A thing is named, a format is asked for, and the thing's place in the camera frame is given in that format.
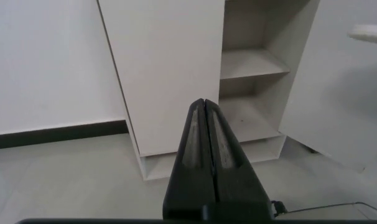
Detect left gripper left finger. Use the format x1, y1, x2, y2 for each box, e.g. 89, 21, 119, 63
162, 98, 216, 220

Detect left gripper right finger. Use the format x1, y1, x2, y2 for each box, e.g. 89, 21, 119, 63
204, 99, 275, 220

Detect white cabinet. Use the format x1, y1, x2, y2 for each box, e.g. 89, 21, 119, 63
125, 0, 320, 182

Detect white cabinet door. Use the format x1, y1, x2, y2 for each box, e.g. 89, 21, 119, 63
96, 0, 226, 157
278, 0, 377, 174

